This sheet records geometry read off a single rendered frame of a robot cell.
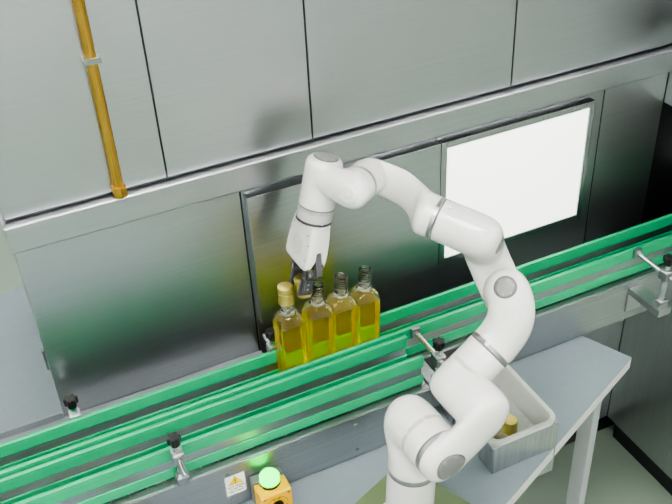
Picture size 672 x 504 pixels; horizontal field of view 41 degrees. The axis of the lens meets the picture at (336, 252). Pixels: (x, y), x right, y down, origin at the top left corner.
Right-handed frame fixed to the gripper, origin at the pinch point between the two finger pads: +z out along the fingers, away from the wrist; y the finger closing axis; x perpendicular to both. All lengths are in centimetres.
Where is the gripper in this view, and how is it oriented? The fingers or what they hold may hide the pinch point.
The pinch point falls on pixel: (301, 281)
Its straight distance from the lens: 190.7
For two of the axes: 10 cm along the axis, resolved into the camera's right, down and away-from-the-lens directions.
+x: 8.8, -0.7, 4.8
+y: 4.4, 5.0, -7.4
